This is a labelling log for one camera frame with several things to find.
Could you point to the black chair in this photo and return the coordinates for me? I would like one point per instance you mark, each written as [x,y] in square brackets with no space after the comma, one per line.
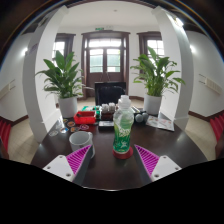
[106,93]

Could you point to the pillar lamp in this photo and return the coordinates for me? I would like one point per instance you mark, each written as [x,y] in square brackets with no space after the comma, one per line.
[179,22]

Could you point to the clear round sticker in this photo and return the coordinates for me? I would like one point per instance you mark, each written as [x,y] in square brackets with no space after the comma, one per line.
[53,133]

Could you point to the blue round sticker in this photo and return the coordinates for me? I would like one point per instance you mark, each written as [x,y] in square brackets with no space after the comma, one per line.
[63,130]

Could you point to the orange round sticker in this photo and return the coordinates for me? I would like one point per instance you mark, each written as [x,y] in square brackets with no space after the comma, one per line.
[74,129]
[71,123]

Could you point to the green box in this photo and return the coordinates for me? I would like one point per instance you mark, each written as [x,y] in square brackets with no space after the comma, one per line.
[90,108]

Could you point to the green exit sign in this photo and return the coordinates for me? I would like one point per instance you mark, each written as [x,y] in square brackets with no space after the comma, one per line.
[99,28]

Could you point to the red box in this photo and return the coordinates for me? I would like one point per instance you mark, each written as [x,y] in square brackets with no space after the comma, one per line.
[85,118]

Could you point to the dark-framed window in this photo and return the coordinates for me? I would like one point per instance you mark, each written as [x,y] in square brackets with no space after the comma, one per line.
[59,46]
[155,45]

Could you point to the printed leaflet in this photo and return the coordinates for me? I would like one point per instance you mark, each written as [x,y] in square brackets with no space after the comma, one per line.
[161,123]

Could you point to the green round sticker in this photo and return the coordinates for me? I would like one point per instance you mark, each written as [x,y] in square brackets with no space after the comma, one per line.
[65,120]

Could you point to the white mug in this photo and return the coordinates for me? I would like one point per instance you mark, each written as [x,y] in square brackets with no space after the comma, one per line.
[80,140]

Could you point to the dark wooden double door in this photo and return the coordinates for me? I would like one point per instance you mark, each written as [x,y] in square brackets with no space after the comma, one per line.
[105,60]

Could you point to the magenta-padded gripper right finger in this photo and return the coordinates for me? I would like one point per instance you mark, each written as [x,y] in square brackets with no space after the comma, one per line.
[161,168]

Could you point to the red carpeted staircase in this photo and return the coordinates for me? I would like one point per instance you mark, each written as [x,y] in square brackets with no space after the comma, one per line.
[4,131]
[217,128]

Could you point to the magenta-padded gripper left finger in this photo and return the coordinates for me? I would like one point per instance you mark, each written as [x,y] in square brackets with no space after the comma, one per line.
[61,168]

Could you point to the white wall radiator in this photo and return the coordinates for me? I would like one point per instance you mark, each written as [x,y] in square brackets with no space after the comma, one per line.
[6,89]
[211,86]

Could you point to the brown tray of small jars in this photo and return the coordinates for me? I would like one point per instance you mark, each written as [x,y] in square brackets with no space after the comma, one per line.
[107,111]

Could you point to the flat black device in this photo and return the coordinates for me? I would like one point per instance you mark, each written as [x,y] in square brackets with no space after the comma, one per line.
[106,124]

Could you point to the wall lamp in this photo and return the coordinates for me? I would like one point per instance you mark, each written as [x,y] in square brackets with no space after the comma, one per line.
[192,49]
[24,51]

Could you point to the green plant in white pot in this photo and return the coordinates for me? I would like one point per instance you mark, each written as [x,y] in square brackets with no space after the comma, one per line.
[68,106]
[152,104]

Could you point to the clear green-label drink bottle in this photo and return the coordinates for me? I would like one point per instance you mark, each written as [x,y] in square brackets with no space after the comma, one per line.
[122,130]

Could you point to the grey dumbbell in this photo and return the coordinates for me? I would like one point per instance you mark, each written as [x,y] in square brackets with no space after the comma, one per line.
[140,117]

